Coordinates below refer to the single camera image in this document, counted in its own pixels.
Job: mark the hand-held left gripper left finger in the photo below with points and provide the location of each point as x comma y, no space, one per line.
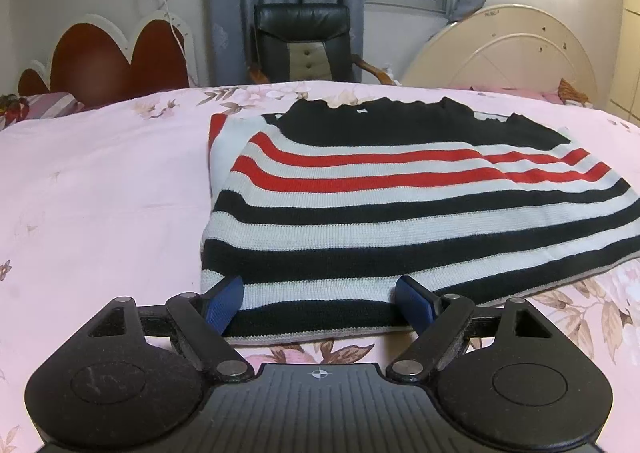
222,305

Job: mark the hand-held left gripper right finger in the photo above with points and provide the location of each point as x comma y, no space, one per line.
415,303

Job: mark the striped knit sweater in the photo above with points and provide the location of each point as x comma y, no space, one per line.
350,233

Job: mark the pink floral bed sheet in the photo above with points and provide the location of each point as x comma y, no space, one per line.
100,208

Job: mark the orange patterned cushion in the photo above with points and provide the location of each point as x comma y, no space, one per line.
572,93

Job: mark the cream round headboard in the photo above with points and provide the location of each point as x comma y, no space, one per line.
505,53

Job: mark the red heart-shaped headboard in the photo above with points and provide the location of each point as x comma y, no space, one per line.
110,63

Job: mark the striped pillow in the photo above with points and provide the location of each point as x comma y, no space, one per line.
45,105

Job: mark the black office chair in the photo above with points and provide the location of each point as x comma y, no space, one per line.
300,43

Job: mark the white wardrobe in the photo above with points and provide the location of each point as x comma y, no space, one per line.
630,33

